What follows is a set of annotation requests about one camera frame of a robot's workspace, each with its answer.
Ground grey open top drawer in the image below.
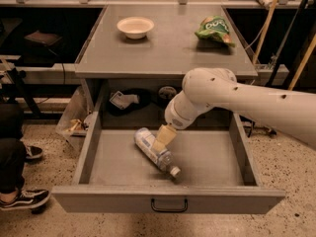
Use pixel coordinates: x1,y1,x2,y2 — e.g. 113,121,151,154
52,110,285,214

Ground black drawer handle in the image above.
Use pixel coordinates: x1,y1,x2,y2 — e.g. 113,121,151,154
150,198,189,213

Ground black sneaker rear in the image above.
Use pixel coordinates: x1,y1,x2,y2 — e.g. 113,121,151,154
26,146,42,160

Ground black sneaker front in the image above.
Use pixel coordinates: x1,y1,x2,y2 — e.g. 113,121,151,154
0,190,50,211

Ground blue plastic water bottle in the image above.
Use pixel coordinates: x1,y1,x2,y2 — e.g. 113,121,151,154
134,127,181,178

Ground grey cabinet counter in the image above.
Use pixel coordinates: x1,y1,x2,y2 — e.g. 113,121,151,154
75,4,257,79

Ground wooden stick stand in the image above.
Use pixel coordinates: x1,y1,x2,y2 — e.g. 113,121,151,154
266,0,315,90

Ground person's black trouser legs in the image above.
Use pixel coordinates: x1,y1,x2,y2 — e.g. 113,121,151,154
0,104,26,194

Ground dark box on shelf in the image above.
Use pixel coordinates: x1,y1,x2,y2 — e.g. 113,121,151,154
25,31,62,46

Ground black sneaker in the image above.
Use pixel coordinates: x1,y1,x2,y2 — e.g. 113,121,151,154
0,190,50,211
26,146,42,160

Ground black cloth with tag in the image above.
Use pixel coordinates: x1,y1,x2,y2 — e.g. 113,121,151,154
107,88,151,117

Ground white paper bowl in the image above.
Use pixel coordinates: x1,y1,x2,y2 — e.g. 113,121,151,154
117,17,154,40

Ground green chip bag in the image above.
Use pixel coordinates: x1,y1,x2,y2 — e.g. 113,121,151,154
195,16,235,47

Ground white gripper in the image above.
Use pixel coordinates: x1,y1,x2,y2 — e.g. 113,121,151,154
152,91,211,152

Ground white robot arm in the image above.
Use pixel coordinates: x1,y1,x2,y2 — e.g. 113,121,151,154
156,68,316,149

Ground black tape roll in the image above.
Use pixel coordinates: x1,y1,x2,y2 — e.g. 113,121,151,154
157,86,178,108

